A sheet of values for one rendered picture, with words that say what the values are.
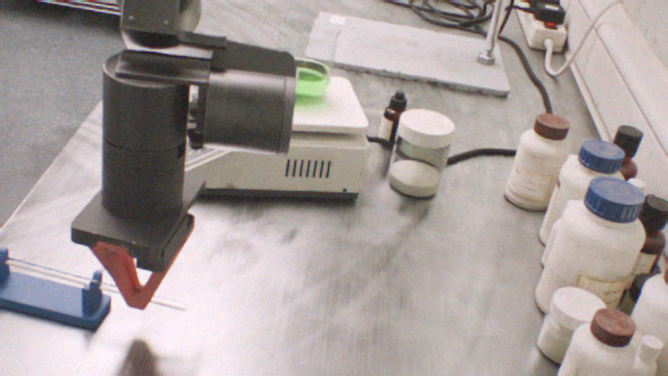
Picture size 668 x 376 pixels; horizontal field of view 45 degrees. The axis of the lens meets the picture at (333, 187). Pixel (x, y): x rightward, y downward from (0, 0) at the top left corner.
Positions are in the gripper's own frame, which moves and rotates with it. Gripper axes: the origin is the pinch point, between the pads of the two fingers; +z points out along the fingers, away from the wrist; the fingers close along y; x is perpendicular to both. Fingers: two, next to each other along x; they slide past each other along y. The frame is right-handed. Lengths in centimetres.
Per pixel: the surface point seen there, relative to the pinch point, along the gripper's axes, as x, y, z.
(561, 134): -32.9, 33.6, -6.3
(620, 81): -42, 57, -5
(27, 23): 131, 217, 80
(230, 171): -1.0, 20.7, -0.2
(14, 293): 9.9, -1.0, 2.1
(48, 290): 7.7, 0.3, 2.1
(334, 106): -9.2, 29.0, -5.7
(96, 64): 94, 196, 79
